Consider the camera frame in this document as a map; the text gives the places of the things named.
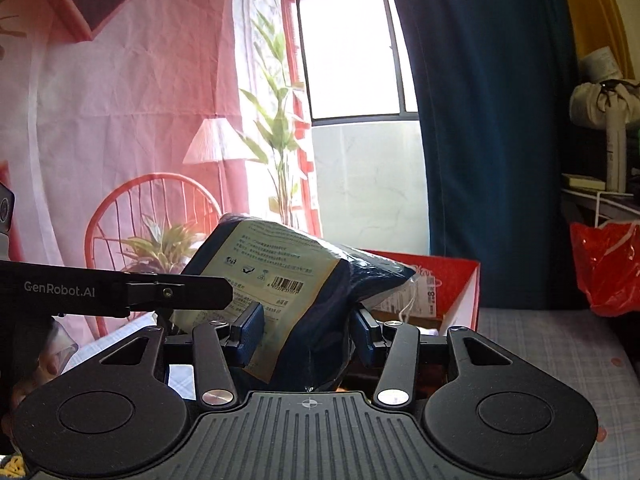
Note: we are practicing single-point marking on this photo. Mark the yellow curtain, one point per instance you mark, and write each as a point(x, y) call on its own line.
point(600, 0)

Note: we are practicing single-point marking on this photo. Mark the person's left hand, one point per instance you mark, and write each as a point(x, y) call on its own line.
point(50, 366)

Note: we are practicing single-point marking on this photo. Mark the red strawberry print box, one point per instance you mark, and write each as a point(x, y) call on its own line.
point(460, 285)

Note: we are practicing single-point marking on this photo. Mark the white tube bottle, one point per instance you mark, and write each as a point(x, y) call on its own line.
point(616, 160)

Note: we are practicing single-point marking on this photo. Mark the dark blue curtain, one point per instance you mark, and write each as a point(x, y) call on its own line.
point(490, 135)

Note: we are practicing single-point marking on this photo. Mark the red plastic bag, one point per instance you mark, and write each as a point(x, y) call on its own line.
point(605, 265)

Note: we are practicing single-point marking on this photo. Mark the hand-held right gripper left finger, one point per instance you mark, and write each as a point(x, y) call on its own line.
point(252, 331)

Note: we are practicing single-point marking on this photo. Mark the pink printed backdrop cloth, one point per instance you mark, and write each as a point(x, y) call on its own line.
point(125, 110)

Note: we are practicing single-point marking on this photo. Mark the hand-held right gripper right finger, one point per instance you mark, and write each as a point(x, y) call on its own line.
point(362, 340)

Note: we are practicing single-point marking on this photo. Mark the navy blue packaged cloth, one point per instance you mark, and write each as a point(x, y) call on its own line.
point(320, 330)

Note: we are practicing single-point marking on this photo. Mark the yellow sticky note pad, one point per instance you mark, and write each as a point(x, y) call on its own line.
point(582, 181)

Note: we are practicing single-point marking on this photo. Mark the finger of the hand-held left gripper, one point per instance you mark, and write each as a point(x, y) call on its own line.
point(190, 292)

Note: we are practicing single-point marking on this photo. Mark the window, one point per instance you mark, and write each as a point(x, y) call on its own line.
point(350, 50)

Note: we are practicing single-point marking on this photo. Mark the white paper tub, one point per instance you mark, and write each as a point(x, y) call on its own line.
point(602, 62)

